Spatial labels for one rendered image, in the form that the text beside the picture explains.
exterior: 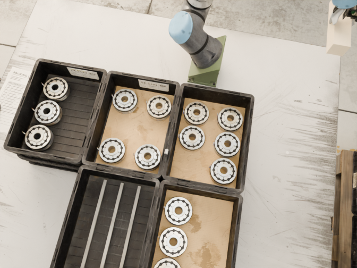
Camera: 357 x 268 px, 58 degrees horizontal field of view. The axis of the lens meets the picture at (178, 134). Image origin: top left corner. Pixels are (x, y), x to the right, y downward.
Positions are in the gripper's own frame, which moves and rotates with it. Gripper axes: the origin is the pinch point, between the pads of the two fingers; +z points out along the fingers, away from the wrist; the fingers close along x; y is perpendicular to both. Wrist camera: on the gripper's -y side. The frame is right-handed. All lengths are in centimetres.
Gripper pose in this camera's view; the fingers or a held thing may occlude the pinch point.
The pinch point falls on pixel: (341, 21)
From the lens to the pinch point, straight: 141.0
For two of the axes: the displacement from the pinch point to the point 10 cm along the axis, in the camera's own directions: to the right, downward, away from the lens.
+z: -0.2, 3.3, 9.4
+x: 9.8, 2.0, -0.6
